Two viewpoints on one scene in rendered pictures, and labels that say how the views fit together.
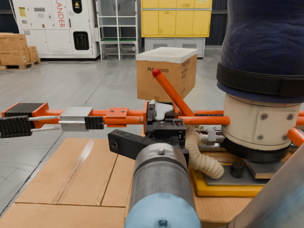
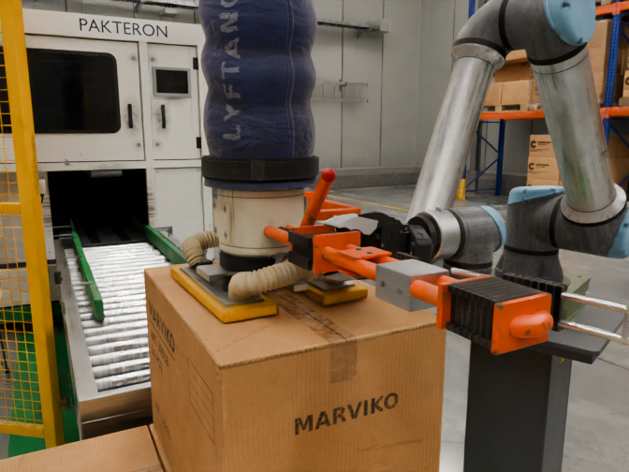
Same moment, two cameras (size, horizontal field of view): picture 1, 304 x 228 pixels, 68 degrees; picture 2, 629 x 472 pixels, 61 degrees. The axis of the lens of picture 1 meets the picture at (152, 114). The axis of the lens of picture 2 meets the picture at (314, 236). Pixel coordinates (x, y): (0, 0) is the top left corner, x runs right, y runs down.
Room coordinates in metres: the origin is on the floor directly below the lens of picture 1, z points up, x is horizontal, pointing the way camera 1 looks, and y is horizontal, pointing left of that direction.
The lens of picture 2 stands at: (0.96, 0.69, 1.26)
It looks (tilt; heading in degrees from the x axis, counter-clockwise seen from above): 11 degrees down; 240
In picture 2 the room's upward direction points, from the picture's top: straight up
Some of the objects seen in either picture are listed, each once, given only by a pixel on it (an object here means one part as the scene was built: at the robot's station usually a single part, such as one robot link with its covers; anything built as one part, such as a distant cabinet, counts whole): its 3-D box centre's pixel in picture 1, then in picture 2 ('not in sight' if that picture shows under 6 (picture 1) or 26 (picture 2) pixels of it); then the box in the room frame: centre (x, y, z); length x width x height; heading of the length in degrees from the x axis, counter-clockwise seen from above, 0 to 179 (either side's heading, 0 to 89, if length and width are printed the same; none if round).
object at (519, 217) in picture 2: not in sight; (536, 215); (-0.35, -0.30, 1.02); 0.17 x 0.15 x 0.18; 101
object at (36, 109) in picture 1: (27, 115); (491, 311); (0.54, 0.33, 1.08); 0.08 x 0.07 x 0.05; 89
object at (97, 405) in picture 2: not in sight; (215, 380); (0.51, -0.64, 0.58); 0.70 x 0.03 x 0.06; 177
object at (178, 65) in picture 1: (168, 72); not in sight; (2.17, -0.16, 0.82); 0.60 x 0.40 x 0.40; 156
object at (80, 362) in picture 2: not in sight; (67, 305); (0.77, -1.82, 0.50); 2.31 x 0.05 x 0.19; 87
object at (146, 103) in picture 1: (160, 117); (324, 247); (0.53, -0.02, 1.08); 0.10 x 0.08 x 0.06; 179
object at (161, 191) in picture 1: (162, 213); (467, 232); (0.22, -0.01, 1.07); 0.12 x 0.09 x 0.10; 179
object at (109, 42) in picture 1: (120, 49); not in sight; (7.94, 1.09, 0.32); 1.25 x 0.52 x 0.63; 90
